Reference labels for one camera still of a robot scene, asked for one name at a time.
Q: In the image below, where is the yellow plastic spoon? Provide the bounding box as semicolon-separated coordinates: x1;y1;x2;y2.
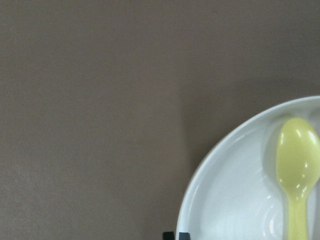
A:
276;118;320;240

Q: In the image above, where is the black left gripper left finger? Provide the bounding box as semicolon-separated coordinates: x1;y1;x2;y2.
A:
162;231;174;240

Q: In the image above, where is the white round plate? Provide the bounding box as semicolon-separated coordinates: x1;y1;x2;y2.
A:
176;96;320;240

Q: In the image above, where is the brown paper table cover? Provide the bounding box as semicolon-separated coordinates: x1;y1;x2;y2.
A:
0;0;320;240

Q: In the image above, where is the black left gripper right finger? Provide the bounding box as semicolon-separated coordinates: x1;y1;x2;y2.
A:
178;232;190;240

